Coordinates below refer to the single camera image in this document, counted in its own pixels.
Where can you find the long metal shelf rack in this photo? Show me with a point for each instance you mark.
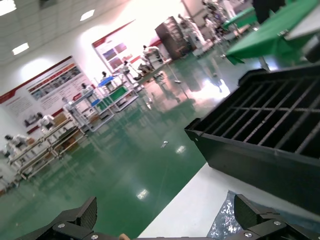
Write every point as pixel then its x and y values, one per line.
pixel 42 152

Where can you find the red framed photo display board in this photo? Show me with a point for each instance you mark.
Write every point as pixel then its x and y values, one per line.
pixel 115 50

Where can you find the small silver foil scrap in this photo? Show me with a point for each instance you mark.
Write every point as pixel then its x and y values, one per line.
pixel 164 144

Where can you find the silver antistatic bag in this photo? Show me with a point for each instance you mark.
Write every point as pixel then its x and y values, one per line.
pixel 225 220

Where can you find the rectangular ceiling light panel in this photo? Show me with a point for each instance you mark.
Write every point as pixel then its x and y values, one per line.
pixel 7 7
pixel 20 48
pixel 90 15

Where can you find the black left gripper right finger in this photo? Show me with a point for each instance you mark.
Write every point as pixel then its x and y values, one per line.
pixel 260 222

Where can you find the tall black cabinet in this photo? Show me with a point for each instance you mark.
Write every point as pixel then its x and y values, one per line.
pixel 172 37

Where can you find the large red white poster board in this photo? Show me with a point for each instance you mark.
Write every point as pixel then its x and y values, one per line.
pixel 37 92

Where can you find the green covered table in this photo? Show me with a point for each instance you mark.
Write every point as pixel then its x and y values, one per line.
pixel 265 37

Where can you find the white frame workstation rack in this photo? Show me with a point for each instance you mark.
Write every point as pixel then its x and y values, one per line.
pixel 85 112

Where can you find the rack with blue green bins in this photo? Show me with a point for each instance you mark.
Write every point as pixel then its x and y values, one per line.
pixel 117 95

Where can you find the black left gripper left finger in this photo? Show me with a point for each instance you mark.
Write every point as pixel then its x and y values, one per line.
pixel 75 222

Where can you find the black slotted plastic container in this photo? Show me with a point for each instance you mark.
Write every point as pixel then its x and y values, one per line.
pixel 250 155

